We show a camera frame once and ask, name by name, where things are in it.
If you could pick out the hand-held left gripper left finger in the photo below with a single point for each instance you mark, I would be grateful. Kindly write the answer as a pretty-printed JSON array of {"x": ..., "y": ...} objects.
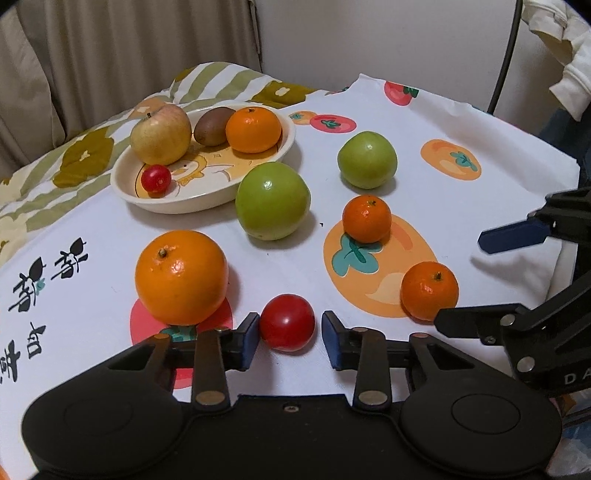
[{"x": 249, "y": 339}]

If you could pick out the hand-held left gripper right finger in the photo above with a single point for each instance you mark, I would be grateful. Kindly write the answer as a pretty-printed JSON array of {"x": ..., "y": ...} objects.
[{"x": 330, "y": 339}]

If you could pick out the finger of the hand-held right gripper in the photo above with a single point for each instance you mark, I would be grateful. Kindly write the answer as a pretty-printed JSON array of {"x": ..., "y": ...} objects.
[
  {"x": 512, "y": 236},
  {"x": 471, "y": 321}
]

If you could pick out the red cherry tomato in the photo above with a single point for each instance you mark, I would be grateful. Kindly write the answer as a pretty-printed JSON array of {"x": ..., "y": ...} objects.
[
  {"x": 287, "y": 323},
  {"x": 156, "y": 179}
]

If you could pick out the cream bear-print bowl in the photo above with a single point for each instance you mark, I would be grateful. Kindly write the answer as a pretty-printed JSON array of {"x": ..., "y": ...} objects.
[{"x": 207, "y": 184}]

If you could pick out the medium orange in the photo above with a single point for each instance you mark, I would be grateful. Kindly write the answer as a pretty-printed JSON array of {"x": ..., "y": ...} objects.
[{"x": 253, "y": 130}]

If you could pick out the brown kiwi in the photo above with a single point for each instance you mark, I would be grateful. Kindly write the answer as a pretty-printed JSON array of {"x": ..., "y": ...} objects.
[{"x": 211, "y": 127}]

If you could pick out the yellow-red apple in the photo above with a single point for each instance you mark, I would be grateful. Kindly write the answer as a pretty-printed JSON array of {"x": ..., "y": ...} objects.
[{"x": 159, "y": 134}]

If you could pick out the white fruit-print cloth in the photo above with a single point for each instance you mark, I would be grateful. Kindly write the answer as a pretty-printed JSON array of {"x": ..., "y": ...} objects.
[{"x": 461, "y": 198}]

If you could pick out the large orange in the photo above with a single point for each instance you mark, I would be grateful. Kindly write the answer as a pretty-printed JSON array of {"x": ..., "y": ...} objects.
[{"x": 181, "y": 279}]

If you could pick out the small mandarin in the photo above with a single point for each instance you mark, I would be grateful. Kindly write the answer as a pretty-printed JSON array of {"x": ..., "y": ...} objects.
[{"x": 366, "y": 219}]

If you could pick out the green apple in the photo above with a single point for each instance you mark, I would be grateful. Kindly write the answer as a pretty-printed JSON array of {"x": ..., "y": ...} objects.
[
  {"x": 367, "y": 160},
  {"x": 272, "y": 201}
]

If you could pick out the black curved pole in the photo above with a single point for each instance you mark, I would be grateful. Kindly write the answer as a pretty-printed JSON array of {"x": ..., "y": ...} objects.
[{"x": 505, "y": 55}]

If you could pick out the white garment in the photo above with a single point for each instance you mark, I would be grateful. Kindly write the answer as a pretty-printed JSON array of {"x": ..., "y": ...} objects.
[{"x": 565, "y": 46}]

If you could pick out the floral striped blanket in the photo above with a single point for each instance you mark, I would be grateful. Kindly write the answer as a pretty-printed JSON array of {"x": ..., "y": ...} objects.
[{"x": 83, "y": 157}]

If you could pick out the beige curtain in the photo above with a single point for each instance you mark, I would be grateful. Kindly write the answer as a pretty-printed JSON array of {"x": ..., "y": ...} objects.
[{"x": 129, "y": 50}]

